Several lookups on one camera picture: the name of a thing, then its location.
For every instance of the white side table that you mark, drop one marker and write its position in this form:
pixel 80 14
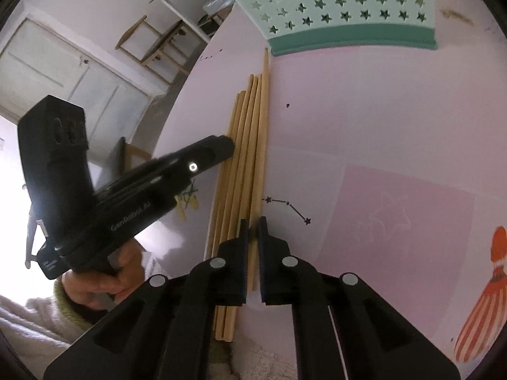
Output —
pixel 191 11

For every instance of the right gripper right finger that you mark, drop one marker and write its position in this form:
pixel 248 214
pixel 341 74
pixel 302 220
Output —
pixel 343 328

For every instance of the mint green utensil holder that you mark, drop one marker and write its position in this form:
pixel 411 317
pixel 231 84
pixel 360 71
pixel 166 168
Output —
pixel 291 26

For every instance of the pink printed tablecloth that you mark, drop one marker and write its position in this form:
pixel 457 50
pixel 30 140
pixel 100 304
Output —
pixel 389 162

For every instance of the white door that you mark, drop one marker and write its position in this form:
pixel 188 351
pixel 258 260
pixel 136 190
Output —
pixel 36 62

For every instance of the person left hand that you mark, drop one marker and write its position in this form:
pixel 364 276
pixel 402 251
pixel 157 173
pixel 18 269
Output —
pixel 83 288

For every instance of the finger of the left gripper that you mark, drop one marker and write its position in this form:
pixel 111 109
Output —
pixel 175 169

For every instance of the green sleeve forearm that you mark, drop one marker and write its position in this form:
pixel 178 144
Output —
pixel 35 334

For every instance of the wooden chopstick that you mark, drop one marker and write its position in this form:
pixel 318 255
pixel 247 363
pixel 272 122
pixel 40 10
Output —
pixel 246 197
pixel 225 315
pixel 222 181
pixel 259 173
pixel 227 174

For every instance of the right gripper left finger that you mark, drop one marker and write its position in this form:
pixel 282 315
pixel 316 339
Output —
pixel 163 330

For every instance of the wooden chair black seat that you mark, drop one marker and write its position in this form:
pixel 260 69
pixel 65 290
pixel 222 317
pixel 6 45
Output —
pixel 164 48

